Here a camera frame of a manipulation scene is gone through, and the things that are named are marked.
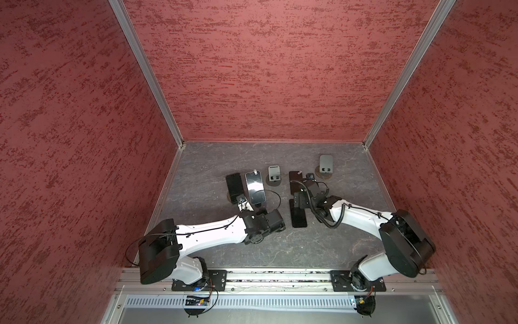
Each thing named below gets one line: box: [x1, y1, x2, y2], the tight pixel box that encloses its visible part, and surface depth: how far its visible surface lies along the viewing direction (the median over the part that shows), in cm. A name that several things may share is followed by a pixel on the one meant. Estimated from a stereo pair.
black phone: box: [225, 172, 245, 205], surface depth 92 cm
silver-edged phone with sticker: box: [244, 168, 266, 206], surface depth 91 cm
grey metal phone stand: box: [265, 165, 282, 187], surface depth 101 cm
